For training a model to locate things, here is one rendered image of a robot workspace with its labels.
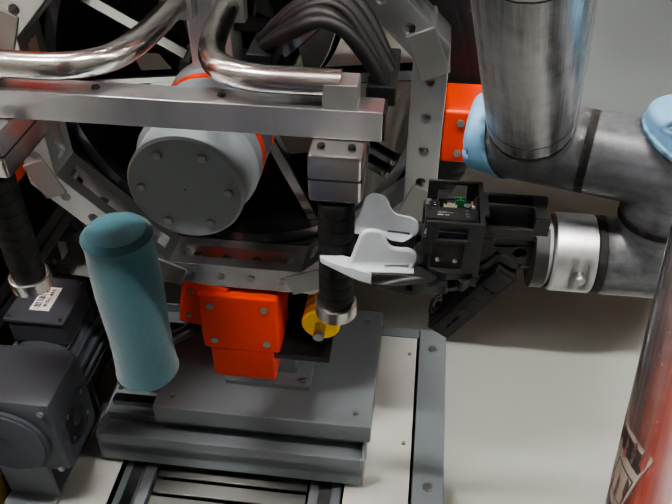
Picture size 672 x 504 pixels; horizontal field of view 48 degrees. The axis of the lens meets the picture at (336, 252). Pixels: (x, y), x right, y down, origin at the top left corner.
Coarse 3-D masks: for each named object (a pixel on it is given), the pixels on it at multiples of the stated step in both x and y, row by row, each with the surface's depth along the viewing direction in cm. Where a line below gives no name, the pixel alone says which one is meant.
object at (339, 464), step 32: (128, 416) 143; (128, 448) 140; (160, 448) 139; (192, 448) 138; (224, 448) 137; (256, 448) 136; (288, 448) 139; (320, 448) 139; (352, 448) 139; (320, 480) 139; (352, 480) 138
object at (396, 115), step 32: (64, 0) 94; (96, 0) 94; (256, 0) 92; (64, 32) 98; (96, 32) 109; (256, 32) 94; (288, 64) 97; (96, 128) 108; (128, 128) 115; (96, 160) 107; (128, 160) 112; (288, 160) 106; (384, 160) 104; (128, 192) 110; (256, 192) 121; (288, 192) 120; (256, 224) 114; (288, 224) 113
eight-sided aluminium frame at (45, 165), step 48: (0, 0) 84; (48, 0) 88; (384, 0) 80; (0, 48) 88; (432, 48) 81; (432, 96) 85; (48, 144) 97; (432, 144) 89; (48, 192) 101; (96, 192) 106; (384, 192) 101; (192, 240) 110; (288, 288) 107
